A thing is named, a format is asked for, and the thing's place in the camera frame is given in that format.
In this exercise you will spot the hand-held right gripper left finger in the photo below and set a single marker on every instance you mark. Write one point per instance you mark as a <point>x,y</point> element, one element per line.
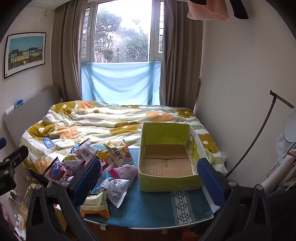
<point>87,179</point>

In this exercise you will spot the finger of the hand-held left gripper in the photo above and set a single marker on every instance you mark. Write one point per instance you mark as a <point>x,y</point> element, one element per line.
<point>2,143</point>
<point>16,154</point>

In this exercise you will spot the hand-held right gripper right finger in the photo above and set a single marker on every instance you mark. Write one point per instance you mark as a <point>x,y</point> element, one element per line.
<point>210,183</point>

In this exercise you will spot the pile of snack packets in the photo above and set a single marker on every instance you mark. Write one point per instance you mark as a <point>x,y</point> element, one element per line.
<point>108,160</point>

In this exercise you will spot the yellow-green cardboard box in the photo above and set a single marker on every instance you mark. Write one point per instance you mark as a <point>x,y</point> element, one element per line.
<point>166,185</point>

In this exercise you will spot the yellow paper bag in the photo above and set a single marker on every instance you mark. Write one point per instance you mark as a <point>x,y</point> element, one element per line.
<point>25,204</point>

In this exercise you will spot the blue phone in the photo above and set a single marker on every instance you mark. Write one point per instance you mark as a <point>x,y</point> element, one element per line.
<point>48,143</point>

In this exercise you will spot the small white object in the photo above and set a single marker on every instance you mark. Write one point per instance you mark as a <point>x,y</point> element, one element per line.
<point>9,109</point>

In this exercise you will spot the small black object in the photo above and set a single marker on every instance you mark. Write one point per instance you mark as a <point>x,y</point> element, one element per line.
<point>54,138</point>

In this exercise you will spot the small blue white device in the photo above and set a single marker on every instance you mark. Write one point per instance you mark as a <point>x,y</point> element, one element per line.
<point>19,103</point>

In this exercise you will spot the beige headboard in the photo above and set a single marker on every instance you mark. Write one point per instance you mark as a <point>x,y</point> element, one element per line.
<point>34,109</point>

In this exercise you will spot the floral striped duvet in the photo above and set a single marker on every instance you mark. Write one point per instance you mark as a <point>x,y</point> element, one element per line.
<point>104,120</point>

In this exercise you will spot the teal patterned table cloth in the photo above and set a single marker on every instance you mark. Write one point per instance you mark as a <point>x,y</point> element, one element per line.
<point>148,208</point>

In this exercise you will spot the black curved pole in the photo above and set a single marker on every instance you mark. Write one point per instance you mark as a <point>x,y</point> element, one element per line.
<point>261,129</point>

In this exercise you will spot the pale blue cloth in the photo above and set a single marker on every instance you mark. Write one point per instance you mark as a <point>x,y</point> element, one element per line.
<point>281,150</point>

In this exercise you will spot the framed houses picture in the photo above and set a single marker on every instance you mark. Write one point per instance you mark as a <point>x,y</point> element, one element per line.
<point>25,53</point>

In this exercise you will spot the white round disc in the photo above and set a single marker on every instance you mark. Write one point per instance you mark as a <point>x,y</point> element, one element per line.
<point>290,127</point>

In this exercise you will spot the light blue cloth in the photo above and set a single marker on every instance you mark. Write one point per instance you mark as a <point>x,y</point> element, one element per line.
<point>120,81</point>

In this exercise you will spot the brown curtain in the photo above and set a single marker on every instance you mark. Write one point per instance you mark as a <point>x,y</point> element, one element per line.
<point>67,58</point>
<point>182,64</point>

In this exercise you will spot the white framed window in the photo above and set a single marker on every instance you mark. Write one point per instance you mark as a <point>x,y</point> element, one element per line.
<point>120,34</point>

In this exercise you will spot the pink hanging cloth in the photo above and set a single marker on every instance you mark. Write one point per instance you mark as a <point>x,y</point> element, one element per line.
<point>208,11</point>

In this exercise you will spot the black hanging object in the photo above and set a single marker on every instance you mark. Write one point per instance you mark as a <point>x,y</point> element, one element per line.
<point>239,10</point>

